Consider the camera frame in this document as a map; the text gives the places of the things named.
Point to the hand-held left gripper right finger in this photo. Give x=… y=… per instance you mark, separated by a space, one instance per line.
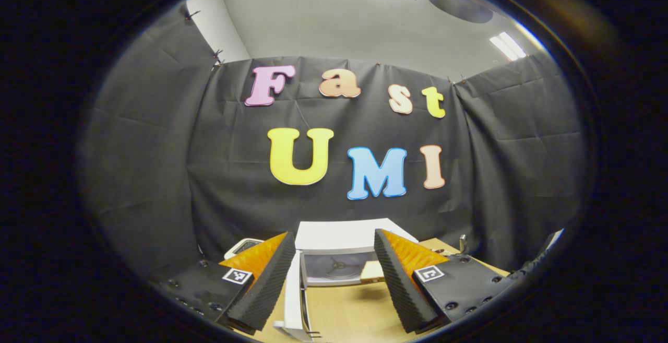
x=396 y=285

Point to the black backdrop cloth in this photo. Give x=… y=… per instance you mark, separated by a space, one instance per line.
x=156 y=150

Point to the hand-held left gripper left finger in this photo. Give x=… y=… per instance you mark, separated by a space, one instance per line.
x=269 y=285

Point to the white microwave oven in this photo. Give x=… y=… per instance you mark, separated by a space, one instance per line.
x=339 y=236

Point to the white toaster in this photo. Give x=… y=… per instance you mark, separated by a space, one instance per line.
x=242 y=246

